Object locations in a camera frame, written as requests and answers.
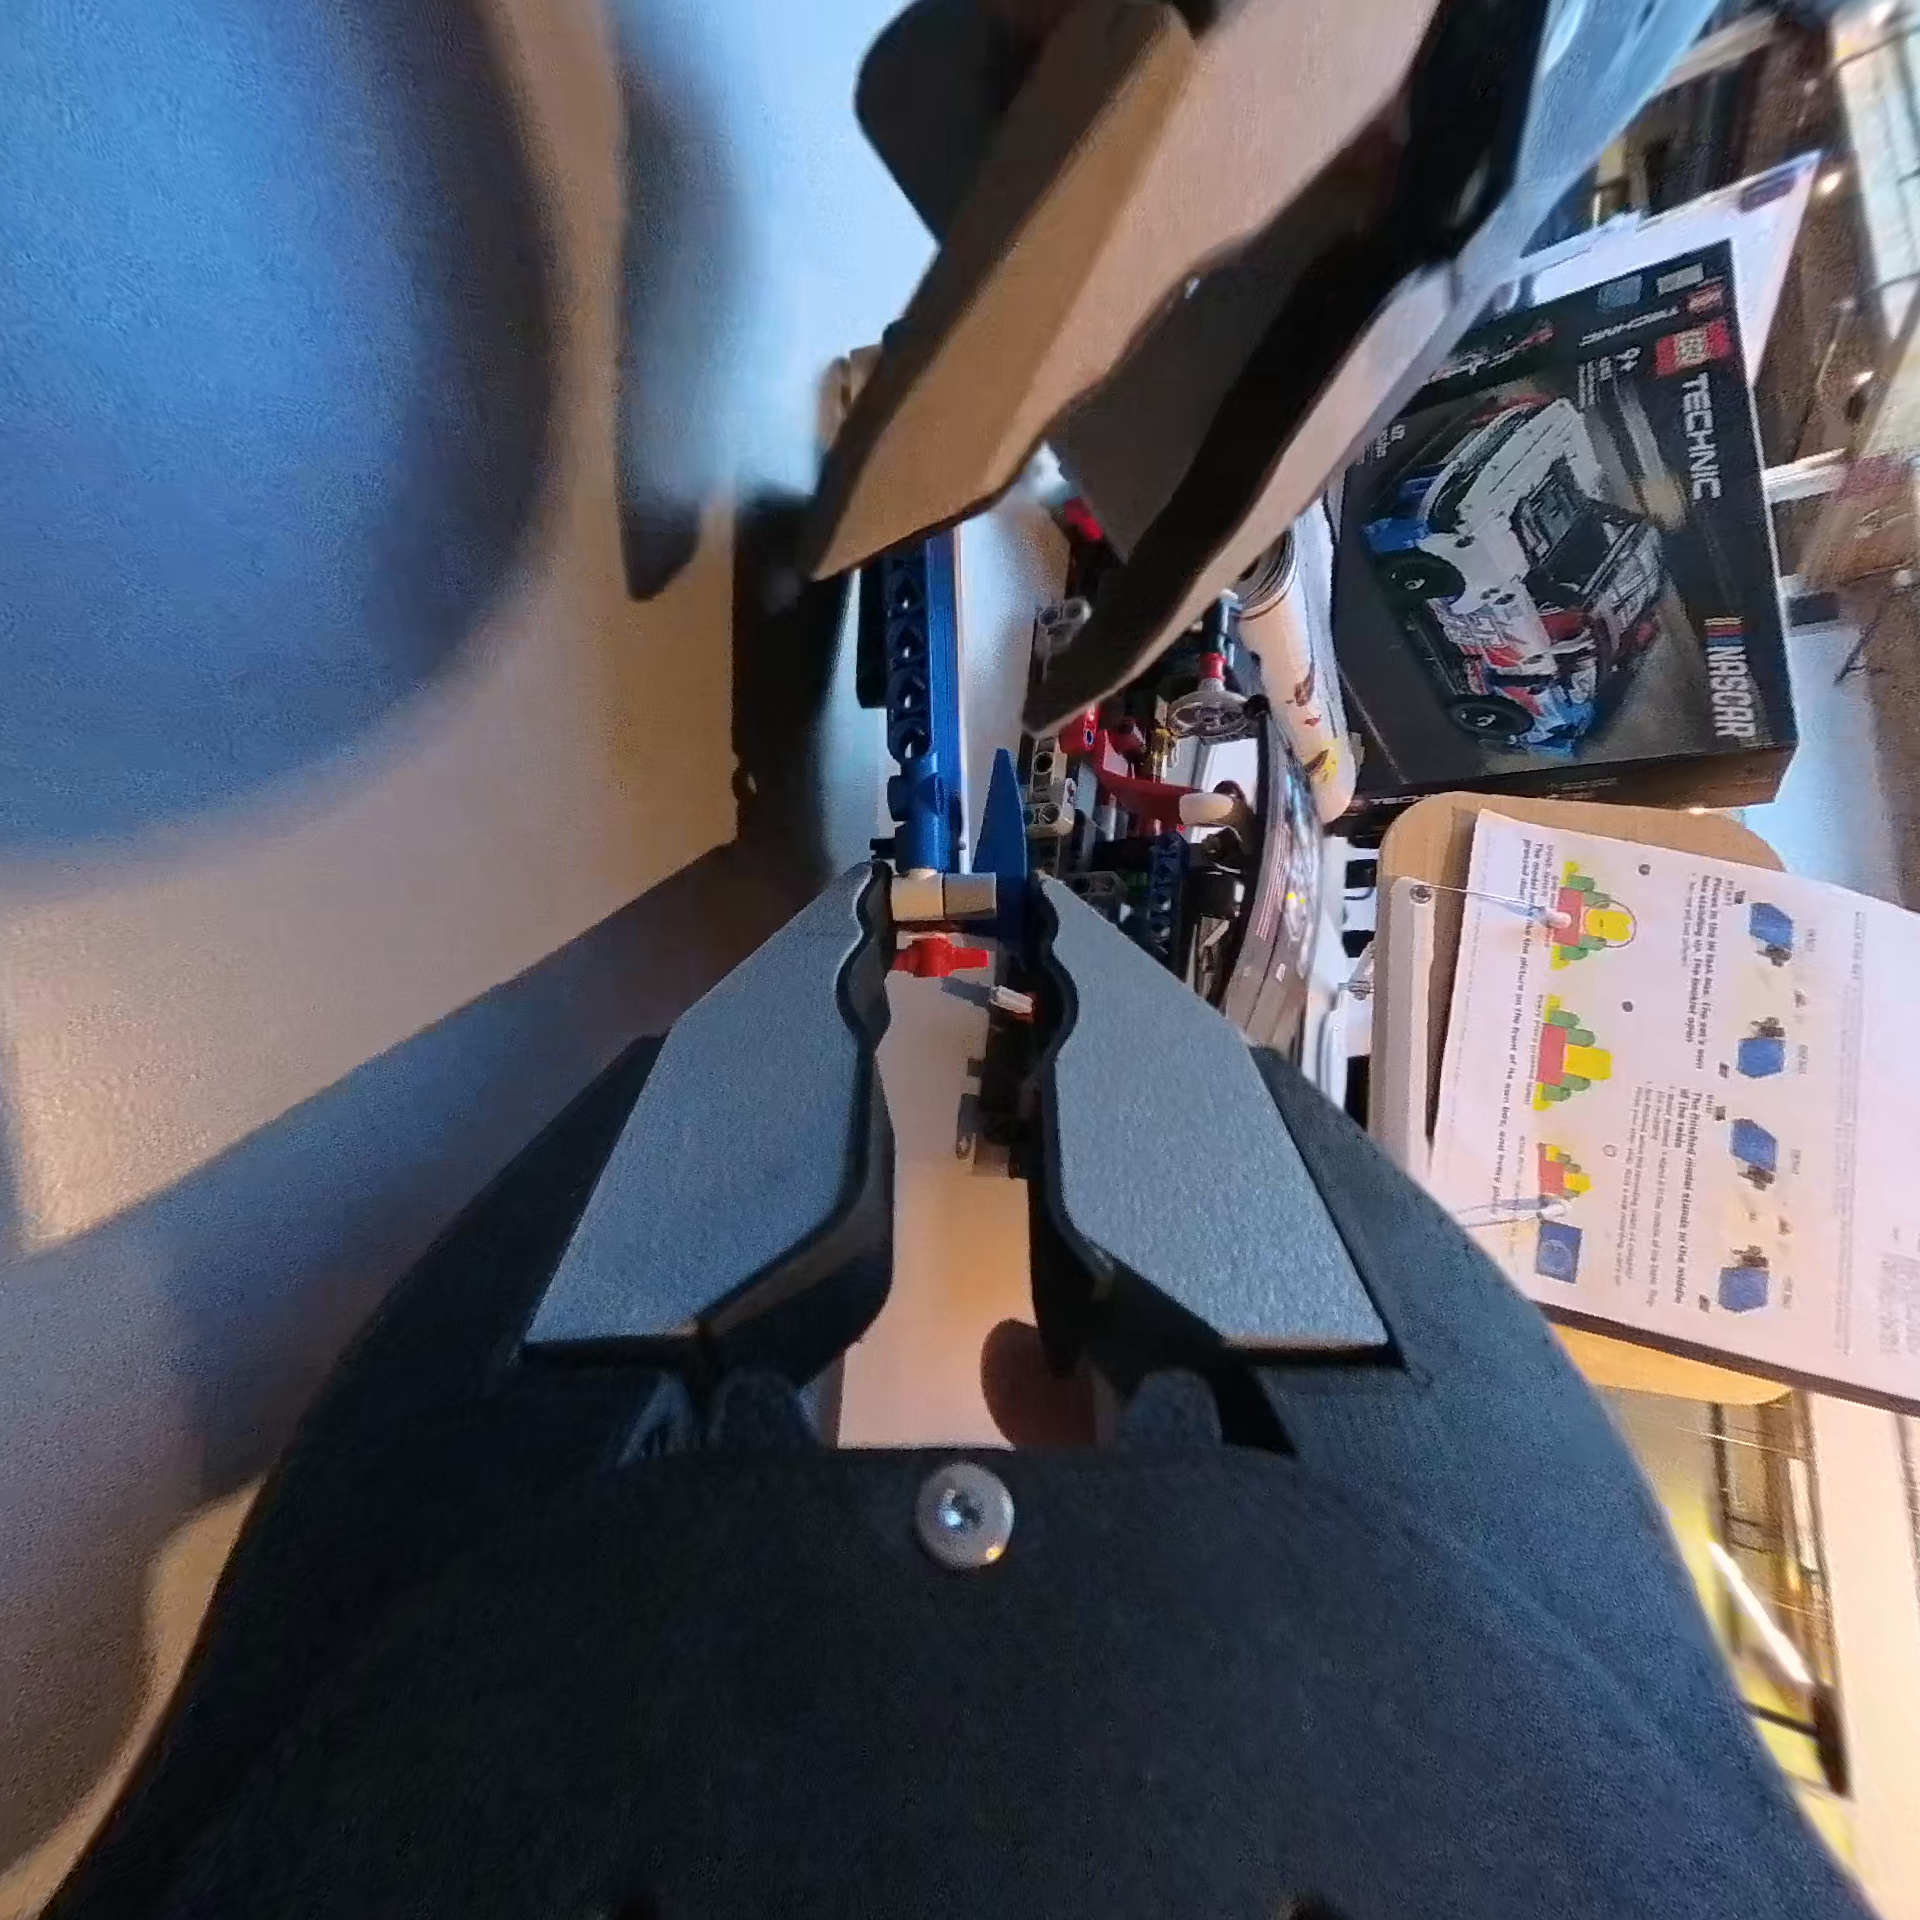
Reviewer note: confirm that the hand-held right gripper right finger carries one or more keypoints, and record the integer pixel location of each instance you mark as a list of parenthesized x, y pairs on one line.
[(1215, 1186)]

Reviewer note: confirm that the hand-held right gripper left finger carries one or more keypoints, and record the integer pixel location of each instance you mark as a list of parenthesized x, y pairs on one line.
[(706, 1170)]

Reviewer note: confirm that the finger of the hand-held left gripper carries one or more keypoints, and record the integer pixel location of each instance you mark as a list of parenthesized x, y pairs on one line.
[(1050, 257), (1199, 569)]

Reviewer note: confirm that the blue and white brick panel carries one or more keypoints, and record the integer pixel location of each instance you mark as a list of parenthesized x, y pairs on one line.
[(919, 705)]

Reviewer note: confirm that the blue smooth tile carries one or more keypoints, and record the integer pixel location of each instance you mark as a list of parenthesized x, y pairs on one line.
[(1004, 824)]

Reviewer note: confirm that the grey desk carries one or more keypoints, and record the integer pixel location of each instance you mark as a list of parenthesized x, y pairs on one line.
[(377, 973)]

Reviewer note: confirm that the curled instruction booklet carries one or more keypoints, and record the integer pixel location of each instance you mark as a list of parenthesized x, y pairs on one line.
[(1303, 672)]

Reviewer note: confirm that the black toy brick race car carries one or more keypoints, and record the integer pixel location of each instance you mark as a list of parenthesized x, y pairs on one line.
[(1139, 812)]

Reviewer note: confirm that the wooden display board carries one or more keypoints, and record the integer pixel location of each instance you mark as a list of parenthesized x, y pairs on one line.
[(1411, 932)]

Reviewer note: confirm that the black toy car box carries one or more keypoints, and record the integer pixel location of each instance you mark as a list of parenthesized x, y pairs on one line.
[(1592, 524)]

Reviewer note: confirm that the printed paper sheet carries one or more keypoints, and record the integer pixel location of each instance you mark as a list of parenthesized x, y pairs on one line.
[(1726, 1112)]

